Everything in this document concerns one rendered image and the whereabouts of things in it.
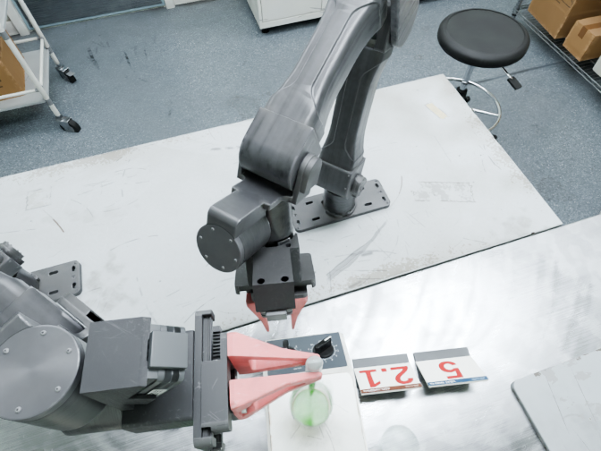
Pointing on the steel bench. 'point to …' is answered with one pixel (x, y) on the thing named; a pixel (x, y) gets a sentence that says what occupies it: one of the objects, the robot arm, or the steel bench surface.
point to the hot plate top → (350, 432)
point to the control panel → (312, 352)
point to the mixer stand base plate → (564, 404)
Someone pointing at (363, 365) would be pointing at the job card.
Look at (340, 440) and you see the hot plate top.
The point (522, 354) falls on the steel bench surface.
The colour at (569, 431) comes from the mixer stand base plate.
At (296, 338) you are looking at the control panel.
